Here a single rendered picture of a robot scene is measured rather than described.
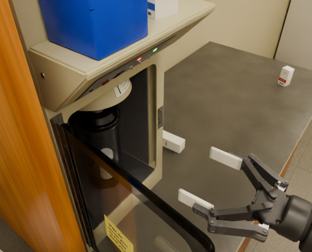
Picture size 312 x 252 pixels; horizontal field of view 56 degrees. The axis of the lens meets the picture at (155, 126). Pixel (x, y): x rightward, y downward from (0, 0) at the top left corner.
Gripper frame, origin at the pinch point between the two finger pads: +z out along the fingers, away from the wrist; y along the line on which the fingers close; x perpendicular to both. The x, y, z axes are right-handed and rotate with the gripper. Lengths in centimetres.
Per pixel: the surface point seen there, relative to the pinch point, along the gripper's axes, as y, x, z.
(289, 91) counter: -91, 29, -2
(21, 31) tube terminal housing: 17.0, -31.0, 20.1
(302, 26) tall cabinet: -295, 69, 28
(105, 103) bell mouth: 2.6, -10.4, 21.8
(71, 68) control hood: 17.3, -28.4, 11.2
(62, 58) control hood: 16.5, -28.7, 13.6
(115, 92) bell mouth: -0.2, -11.8, 21.4
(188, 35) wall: -100, 18, 58
